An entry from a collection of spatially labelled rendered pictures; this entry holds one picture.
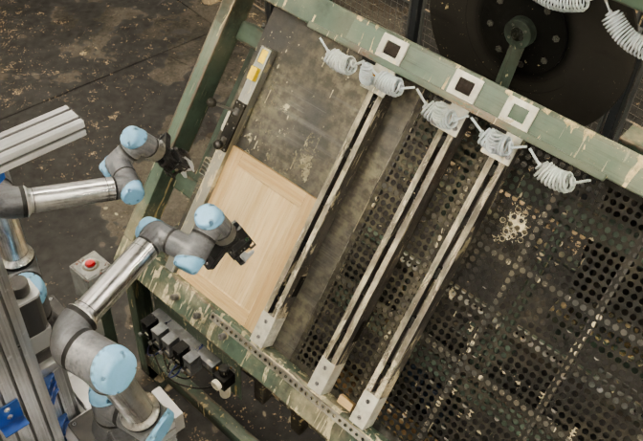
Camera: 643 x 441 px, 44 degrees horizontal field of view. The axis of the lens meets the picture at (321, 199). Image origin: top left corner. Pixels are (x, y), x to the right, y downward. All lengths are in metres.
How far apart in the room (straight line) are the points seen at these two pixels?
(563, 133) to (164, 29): 4.37
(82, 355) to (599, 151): 1.48
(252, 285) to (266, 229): 0.22
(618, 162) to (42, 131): 1.53
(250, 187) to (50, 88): 3.05
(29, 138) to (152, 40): 4.17
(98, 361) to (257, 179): 1.17
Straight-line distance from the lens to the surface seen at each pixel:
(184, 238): 2.22
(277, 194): 2.91
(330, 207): 2.73
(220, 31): 3.11
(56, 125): 2.11
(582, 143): 2.39
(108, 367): 2.03
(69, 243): 4.67
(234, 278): 3.04
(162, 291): 3.23
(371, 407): 2.72
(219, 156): 3.05
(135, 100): 5.60
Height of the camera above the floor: 3.29
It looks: 44 degrees down
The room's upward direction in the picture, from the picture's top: 3 degrees clockwise
